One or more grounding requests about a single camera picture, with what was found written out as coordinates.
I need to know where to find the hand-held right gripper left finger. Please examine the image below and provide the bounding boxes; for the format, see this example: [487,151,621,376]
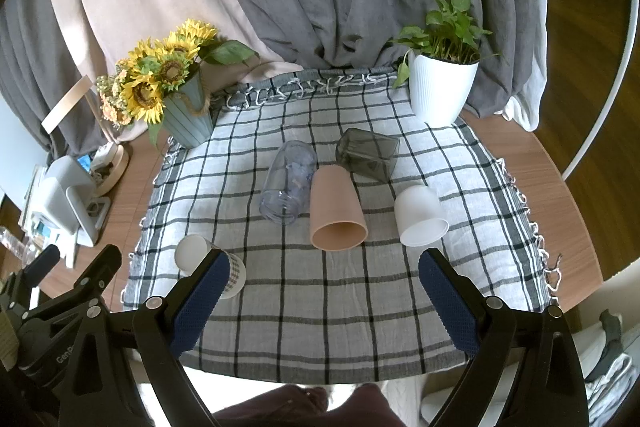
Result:
[65,250,231,427]

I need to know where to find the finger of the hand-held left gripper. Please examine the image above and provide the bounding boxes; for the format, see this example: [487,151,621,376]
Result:
[25,245,123,317]
[14,245,61,291]

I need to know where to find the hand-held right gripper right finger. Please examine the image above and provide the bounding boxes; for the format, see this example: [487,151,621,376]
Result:
[419,248,591,427]

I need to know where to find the plaid print paper cup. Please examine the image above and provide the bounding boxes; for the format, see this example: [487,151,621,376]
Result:
[174,234,247,301]

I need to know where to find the white plastic cup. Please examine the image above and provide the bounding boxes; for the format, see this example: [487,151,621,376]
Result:
[393,184,450,248]

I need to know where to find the tan plastic cup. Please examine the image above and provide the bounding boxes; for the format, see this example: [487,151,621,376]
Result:
[309,165,369,253]

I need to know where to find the clear plastic cup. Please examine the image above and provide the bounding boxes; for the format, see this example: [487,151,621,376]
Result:
[258,140,320,227]

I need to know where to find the dark grey glass cup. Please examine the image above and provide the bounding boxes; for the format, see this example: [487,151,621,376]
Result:
[334,127,401,182]

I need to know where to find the clear plastic bottle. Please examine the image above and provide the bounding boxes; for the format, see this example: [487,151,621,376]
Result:
[0,226,38,260]

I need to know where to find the white desktop device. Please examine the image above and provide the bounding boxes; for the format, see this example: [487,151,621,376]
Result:
[36,155,112,249]

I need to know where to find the wooden desk lamp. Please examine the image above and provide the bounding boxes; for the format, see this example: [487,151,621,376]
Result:
[41,75,131,197]

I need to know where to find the grey checked tablecloth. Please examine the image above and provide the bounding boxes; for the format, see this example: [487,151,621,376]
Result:
[121,66,564,384]

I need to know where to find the peach artificial flowers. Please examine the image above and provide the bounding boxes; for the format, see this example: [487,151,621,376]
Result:
[96,74,134,128]

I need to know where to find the teal ribbed flower pot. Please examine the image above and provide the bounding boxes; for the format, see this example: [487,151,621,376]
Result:
[162,68,216,149]

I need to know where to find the pile of clothes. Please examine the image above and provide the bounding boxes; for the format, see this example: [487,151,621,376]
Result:
[582,307,640,427]

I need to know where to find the artificial sunflowers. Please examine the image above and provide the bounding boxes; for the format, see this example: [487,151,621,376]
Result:
[114,18,261,146]

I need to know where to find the narrow grey curtain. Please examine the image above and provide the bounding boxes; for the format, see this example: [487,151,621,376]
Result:
[0,0,109,158]

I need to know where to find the white ribbed plant pot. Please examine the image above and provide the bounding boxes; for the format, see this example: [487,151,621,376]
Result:
[408,49,480,126]

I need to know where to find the white curved tube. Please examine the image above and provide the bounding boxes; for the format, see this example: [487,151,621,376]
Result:
[562,0,640,182]

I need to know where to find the green pothos plant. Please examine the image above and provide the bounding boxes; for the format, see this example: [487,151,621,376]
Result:
[387,0,504,90]

